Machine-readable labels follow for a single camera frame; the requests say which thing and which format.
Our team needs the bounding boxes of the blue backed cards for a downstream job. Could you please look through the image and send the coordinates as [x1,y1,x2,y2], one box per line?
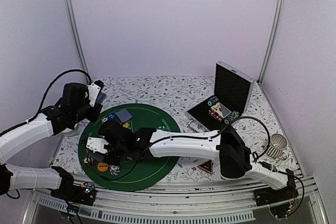
[96,92,107,104]

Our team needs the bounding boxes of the striped ceramic mug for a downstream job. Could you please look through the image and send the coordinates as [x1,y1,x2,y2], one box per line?
[266,133,288,160]

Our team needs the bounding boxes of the round green poker mat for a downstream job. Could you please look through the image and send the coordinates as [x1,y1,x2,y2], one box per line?
[78,103,180,191]

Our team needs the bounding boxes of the aluminium poker chip case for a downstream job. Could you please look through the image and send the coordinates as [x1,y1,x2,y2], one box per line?
[186,61,254,132]

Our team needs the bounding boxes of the aluminium frame post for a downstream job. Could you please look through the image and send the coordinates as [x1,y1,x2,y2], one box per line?
[258,0,285,86]
[64,0,89,74]

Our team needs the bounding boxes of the dark red chip stack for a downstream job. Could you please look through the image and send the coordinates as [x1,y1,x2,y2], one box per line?
[82,157,96,168]

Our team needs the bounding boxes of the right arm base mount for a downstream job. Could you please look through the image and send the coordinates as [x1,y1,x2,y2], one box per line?
[253,181,299,206]

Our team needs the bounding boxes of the orange big blind button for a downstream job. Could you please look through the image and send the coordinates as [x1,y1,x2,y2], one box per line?
[97,162,110,173]

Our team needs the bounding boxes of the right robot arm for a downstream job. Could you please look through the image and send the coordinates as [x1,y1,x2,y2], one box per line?
[93,121,296,201]

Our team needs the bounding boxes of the row of poker chips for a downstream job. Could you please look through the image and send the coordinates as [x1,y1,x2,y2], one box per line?
[207,96,219,107]

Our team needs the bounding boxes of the red black triangular button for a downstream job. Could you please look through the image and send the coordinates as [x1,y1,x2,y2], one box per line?
[197,160,213,174]

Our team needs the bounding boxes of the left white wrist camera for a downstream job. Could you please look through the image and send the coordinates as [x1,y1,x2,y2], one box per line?
[88,80,104,107]

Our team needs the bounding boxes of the left aluminium frame post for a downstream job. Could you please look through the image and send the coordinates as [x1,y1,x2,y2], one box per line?
[64,0,89,74]

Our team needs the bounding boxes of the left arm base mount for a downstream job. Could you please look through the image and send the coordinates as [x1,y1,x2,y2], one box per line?
[50,182,97,206]

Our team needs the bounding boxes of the front row poker chips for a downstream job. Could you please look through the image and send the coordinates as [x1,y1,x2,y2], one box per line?
[224,110,240,125]

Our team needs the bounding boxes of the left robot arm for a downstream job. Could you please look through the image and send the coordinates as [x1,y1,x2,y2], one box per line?
[1,80,104,200]

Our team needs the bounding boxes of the boxed card deck in case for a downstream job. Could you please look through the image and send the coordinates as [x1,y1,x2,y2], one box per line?
[211,102,231,119]

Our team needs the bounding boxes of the blue small blind button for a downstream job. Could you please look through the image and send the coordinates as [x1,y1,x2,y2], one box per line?
[107,113,116,120]

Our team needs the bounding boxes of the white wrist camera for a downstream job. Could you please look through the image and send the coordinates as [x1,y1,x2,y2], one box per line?
[88,80,104,107]
[80,137,110,154]

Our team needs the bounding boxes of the right aluminium frame post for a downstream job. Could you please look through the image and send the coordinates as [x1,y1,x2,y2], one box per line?
[258,0,285,86]

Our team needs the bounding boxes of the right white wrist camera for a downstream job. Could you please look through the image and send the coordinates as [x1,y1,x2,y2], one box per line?
[80,137,110,154]

